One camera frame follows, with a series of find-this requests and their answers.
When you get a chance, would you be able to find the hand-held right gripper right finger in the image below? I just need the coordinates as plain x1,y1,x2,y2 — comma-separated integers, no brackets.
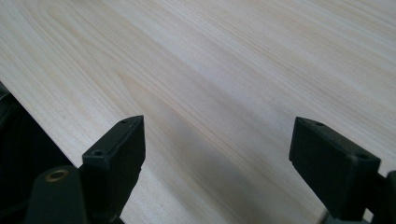
288,116,382,222

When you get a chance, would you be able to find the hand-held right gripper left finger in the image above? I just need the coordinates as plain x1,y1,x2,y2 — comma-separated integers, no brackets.
81,115,147,222

